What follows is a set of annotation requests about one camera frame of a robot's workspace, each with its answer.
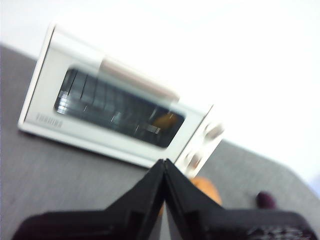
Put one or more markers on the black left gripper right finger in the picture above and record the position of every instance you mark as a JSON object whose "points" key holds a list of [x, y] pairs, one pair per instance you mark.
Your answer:
{"points": [[225, 225]]}

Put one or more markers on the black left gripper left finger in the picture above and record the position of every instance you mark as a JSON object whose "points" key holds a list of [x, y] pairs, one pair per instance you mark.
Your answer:
{"points": [[100, 225]]}

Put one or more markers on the beige oven knob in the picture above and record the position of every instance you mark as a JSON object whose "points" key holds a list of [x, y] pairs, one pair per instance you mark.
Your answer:
{"points": [[213, 131], [195, 160]]}

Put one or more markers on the white toaster oven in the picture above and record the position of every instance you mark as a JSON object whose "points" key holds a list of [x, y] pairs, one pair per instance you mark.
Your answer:
{"points": [[47, 105]]}

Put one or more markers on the purple eggplant, green stem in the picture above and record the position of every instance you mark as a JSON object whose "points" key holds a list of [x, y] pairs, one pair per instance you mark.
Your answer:
{"points": [[266, 200]]}

